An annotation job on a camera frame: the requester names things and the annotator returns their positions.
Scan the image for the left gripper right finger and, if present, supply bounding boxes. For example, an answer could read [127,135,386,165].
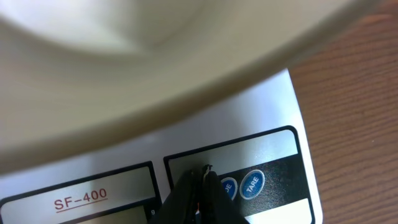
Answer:
[199,164,249,224]

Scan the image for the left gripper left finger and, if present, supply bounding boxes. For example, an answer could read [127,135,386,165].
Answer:
[149,170,198,224]

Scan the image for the white digital kitchen scale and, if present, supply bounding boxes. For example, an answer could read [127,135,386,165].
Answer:
[1,70,323,223]

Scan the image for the white ceramic bowl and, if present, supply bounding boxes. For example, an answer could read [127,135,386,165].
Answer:
[1,0,377,174]

